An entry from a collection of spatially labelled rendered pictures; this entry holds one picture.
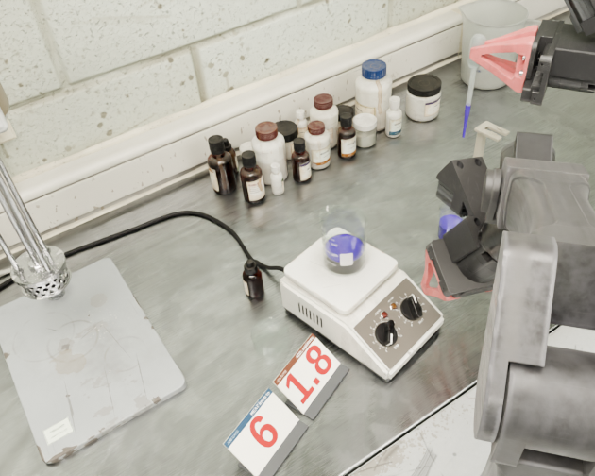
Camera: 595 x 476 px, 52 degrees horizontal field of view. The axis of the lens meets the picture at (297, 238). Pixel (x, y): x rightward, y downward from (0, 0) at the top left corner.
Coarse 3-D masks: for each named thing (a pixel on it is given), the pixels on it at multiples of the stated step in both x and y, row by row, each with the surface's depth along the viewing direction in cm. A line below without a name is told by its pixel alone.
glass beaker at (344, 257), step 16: (336, 208) 82; (352, 208) 82; (320, 224) 80; (336, 224) 84; (352, 224) 84; (336, 240) 78; (352, 240) 78; (336, 256) 81; (352, 256) 80; (336, 272) 83; (352, 272) 83
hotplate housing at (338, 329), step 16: (400, 272) 86; (288, 288) 86; (384, 288) 84; (416, 288) 85; (288, 304) 88; (304, 304) 85; (320, 304) 82; (368, 304) 82; (432, 304) 85; (304, 320) 87; (320, 320) 84; (336, 320) 81; (352, 320) 80; (336, 336) 83; (352, 336) 80; (352, 352) 82; (368, 352) 80; (368, 368) 82; (384, 368) 79; (400, 368) 82
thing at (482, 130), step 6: (480, 126) 100; (486, 126) 100; (492, 126) 99; (480, 132) 99; (486, 132) 98; (492, 132) 98; (498, 132) 99; (504, 132) 98; (480, 138) 101; (492, 138) 97; (498, 138) 97; (480, 144) 102; (474, 150) 103; (480, 150) 102; (474, 156) 104; (480, 156) 103
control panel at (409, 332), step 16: (400, 288) 84; (384, 304) 83; (400, 304) 83; (368, 320) 81; (384, 320) 82; (400, 320) 82; (416, 320) 83; (432, 320) 84; (368, 336) 80; (400, 336) 81; (416, 336) 82; (384, 352) 80; (400, 352) 80
